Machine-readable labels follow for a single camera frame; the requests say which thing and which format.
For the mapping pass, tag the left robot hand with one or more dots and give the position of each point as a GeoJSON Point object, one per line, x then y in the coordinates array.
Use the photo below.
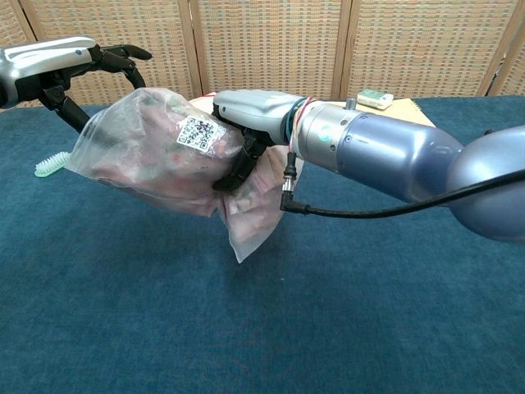
{"type": "Point", "coordinates": [49, 55]}

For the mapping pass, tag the woven wicker folding screen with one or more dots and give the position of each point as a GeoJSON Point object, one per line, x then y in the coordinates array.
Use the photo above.
{"type": "Point", "coordinates": [266, 41]}

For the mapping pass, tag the blue felt table cover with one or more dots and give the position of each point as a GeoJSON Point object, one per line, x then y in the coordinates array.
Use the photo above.
{"type": "Point", "coordinates": [164, 308]}

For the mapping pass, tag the green plastic brush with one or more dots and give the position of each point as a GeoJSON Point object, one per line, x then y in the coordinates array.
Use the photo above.
{"type": "Point", "coordinates": [51, 165]}

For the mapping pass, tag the red certificate folder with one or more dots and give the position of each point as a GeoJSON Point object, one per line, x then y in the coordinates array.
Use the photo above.
{"type": "Point", "coordinates": [204, 102]}

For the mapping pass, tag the transparent plastic bag with clothing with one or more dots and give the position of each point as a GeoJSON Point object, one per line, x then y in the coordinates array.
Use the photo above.
{"type": "Point", "coordinates": [156, 156]}

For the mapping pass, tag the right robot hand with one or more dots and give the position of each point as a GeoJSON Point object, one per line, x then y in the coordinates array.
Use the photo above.
{"type": "Point", "coordinates": [254, 108]}

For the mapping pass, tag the beige spiral notebook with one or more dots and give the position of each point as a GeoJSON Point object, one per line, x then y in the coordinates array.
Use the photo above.
{"type": "Point", "coordinates": [410, 108]}

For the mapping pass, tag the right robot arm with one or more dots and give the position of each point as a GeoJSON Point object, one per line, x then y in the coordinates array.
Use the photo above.
{"type": "Point", "coordinates": [389, 152]}

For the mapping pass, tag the small white green box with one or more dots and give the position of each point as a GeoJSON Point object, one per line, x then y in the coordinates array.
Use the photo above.
{"type": "Point", "coordinates": [374, 98]}

